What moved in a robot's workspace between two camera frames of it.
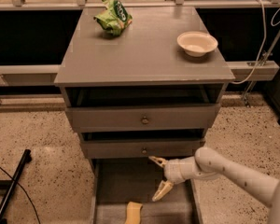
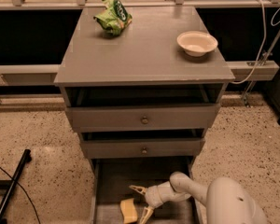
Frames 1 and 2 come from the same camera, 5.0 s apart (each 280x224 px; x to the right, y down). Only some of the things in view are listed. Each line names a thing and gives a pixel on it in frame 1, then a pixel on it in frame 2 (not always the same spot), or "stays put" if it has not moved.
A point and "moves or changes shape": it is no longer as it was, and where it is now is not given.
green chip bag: [116, 18] stays put
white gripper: [174, 172] → [154, 195]
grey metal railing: [247, 71] stays put
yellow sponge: [133, 213] moves or changes shape
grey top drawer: [141, 117] stays put
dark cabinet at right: [279, 89] stays put
